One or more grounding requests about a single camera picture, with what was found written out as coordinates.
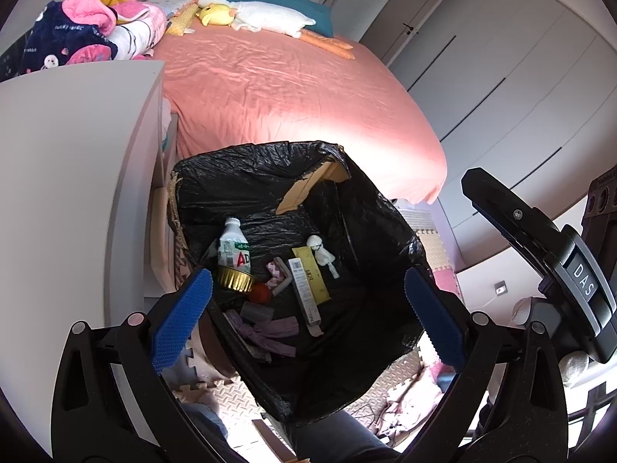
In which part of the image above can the white wardrobe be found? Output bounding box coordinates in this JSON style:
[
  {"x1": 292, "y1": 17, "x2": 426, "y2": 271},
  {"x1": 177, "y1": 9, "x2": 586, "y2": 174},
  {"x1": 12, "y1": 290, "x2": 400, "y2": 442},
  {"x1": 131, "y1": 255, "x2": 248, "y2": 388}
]
[{"x1": 386, "y1": 0, "x2": 617, "y2": 271}]

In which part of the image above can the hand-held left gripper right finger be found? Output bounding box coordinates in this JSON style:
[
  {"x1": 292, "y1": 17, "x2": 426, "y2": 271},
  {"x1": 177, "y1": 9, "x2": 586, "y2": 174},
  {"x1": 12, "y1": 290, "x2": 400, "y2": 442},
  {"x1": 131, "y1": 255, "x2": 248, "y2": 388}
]
[{"x1": 400, "y1": 267, "x2": 570, "y2": 463}]

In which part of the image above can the cardboard box bin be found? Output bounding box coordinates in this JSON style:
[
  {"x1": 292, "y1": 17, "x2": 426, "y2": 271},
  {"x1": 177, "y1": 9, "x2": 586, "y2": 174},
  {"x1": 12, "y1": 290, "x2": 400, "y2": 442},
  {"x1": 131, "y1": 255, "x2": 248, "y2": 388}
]
[{"x1": 166, "y1": 160, "x2": 350, "y2": 382}]

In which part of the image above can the bed with pink sheet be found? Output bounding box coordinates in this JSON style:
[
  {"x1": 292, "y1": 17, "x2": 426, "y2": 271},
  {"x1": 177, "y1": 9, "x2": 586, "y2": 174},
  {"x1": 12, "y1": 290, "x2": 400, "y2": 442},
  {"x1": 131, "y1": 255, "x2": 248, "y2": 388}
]
[{"x1": 145, "y1": 34, "x2": 448, "y2": 206}]

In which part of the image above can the white door with black handle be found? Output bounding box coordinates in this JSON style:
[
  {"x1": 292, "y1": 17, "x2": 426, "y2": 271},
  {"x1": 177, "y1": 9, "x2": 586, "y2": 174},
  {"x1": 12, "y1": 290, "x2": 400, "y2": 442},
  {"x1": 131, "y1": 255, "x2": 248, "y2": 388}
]
[{"x1": 359, "y1": 0, "x2": 483, "y2": 63}]

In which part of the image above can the purple wrapper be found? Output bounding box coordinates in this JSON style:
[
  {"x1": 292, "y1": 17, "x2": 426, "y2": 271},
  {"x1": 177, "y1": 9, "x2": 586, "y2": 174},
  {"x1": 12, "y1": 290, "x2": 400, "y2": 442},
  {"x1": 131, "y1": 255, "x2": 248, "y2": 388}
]
[{"x1": 224, "y1": 309, "x2": 300, "y2": 360}]

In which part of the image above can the person's leg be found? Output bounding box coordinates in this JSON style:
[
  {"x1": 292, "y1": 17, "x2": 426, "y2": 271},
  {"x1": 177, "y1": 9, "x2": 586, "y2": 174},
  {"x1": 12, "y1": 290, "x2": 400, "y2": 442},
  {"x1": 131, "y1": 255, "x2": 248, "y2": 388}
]
[
  {"x1": 183, "y1": 401, "x2": 230, "y2": 444},
  {"x1": 288, "y1": 410, "x2": 402, "y2": 463}
]

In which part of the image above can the light grey desk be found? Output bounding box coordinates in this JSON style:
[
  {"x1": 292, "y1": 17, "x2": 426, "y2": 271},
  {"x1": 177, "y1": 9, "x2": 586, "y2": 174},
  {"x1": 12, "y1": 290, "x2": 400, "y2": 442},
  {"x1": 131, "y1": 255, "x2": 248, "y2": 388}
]
[{"x1": 0, "y1": 58, "x2": 180, "y2": 444}]

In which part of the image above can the pink and white blanket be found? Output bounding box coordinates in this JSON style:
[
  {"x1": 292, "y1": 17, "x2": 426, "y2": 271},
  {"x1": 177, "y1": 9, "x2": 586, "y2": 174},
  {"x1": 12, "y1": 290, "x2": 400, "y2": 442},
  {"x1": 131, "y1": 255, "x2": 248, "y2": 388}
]
[{"x1": 108, "y1": 2, "x2": 169, "y2": 59}]

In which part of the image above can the white goose plush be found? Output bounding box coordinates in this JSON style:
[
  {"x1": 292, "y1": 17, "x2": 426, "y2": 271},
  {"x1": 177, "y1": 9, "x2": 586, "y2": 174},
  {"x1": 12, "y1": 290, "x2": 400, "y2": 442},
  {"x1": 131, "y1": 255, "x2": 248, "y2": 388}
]
[{"x1": 197, "y1": 0, "x2": 355, "y2": 61}]

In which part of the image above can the white bottle green label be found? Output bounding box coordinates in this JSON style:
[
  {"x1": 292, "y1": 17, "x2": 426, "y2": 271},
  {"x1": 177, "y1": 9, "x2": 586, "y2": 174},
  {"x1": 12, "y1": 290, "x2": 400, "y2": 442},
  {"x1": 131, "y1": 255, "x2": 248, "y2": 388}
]
[{"x1": 217, "y1": 217, "x2": 252, "y2": 273}]

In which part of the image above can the navy printed blanket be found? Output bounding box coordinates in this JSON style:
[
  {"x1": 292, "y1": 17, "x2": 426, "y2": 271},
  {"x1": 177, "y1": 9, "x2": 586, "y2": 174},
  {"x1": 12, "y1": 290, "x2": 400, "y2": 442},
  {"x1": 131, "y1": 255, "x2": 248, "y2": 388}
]
[{"x1": 22, "y1": 0, "x2": 119, "y2": 75}]

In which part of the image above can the black-lined trash bin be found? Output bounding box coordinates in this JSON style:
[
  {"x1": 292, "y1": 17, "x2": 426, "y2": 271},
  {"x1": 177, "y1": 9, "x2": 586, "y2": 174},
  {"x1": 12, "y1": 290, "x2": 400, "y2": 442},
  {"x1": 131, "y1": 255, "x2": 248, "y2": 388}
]
[{"x1": 171, "y1": 140, "x2": 437, "y2": 428}]

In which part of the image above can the aluminium foil bowl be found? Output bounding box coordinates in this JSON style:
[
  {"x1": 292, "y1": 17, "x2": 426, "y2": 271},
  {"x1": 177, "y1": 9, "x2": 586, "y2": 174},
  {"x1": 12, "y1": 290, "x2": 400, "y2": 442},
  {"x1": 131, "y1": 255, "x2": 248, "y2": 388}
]
[{"x1": 215, "y1": 265, "x2": 257, "y2": 292}]

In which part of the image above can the dark wall socket panel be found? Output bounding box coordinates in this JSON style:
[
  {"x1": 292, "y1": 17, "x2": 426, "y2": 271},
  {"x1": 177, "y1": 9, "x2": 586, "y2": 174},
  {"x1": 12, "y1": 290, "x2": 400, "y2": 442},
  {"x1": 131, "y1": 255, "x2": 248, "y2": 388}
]
[{"x1": 0, "y1": 34, "x2": 27, "y2": 83}]

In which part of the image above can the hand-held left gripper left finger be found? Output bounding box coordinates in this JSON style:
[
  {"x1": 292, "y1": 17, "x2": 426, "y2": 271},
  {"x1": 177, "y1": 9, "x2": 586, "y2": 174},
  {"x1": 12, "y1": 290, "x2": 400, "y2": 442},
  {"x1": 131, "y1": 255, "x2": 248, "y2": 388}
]
[{"x1": 51, "y1": 267, "x2": 233, "y2": 463}]

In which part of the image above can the white barcode carton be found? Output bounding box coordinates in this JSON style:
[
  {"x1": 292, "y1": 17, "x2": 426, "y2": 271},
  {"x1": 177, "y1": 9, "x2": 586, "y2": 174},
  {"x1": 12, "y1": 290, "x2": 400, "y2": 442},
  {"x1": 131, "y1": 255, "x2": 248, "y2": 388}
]
[{"x1": 288, "y1": 257, "x2": 323, "y2": 326}]

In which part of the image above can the person's left leg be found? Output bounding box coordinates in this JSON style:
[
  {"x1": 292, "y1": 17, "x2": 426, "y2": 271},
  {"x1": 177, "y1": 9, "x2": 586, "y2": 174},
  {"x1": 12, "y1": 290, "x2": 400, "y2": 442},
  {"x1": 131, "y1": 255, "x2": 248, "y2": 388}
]
[{"x1": 183, "y1": 401, "x2": 230, "y2": 444}]

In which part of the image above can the teal pillow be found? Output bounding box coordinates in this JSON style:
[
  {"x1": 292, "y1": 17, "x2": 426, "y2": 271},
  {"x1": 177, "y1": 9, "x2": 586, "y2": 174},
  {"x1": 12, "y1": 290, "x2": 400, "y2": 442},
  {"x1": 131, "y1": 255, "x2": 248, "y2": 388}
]
[{"x1": 207, "y1": 0, "x2": 334, "y2": 38}]

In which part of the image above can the yellow duck plush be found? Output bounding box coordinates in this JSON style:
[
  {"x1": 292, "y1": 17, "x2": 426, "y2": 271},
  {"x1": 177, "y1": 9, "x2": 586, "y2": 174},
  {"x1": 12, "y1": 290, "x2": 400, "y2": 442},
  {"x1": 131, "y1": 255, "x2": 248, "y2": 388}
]
[{"x1": 197, "y1": 4, "x2": 237, "y2": 27}]

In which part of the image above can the pink cloth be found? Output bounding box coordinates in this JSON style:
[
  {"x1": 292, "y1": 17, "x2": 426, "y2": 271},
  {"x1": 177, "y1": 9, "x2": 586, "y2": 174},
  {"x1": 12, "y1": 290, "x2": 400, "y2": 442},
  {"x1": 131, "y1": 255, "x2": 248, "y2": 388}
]
[{"x1": 376, "y1": 371, "x2": 445, "y2": 441}]

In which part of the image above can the yellow dotted plush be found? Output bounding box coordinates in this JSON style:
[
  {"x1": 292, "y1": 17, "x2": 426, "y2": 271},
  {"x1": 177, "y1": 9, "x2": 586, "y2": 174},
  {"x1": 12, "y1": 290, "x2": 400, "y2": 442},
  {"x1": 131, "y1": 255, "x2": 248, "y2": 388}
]
[{"x1": 164, "y1": 2, "x2": 201, "y2": 37}]

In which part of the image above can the person's right leg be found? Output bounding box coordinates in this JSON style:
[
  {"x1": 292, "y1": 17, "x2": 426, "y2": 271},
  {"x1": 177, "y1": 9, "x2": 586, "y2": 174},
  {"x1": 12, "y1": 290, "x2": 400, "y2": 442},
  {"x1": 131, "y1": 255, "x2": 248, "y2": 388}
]
[{"x1": 288, "y1": 410, "x2": 402, "y2": 463}]

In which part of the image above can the pink hooded garment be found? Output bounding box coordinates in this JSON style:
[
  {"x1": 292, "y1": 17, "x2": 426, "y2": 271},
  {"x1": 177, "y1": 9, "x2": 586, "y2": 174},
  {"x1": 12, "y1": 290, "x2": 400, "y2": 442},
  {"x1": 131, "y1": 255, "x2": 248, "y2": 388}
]
[{"x1": 62, "y1": 0, "x2": 119, "y2": 27}]

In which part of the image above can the white soft toy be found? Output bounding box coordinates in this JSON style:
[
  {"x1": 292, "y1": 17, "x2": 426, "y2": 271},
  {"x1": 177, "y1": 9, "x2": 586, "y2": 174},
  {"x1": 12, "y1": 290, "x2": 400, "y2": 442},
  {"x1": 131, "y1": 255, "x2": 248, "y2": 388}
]
[{"x1": 560, "y1": 350, "x2": 603, "y2": 387}]

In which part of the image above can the yellow carton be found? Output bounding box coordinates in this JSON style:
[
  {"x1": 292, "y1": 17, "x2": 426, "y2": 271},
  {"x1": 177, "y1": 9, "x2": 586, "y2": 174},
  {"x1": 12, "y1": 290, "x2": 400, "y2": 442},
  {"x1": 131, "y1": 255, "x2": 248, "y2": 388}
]
[{"x1": 292, "y1": 246, "x2": 331, "y2": 303}]

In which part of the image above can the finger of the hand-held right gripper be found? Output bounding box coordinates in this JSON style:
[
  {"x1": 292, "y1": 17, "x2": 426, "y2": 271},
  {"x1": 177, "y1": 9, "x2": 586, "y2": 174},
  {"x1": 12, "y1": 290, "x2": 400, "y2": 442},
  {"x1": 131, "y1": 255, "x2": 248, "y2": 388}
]
[{"x1": 461, "y1": 167, "x2": 563, "y2": 272}]

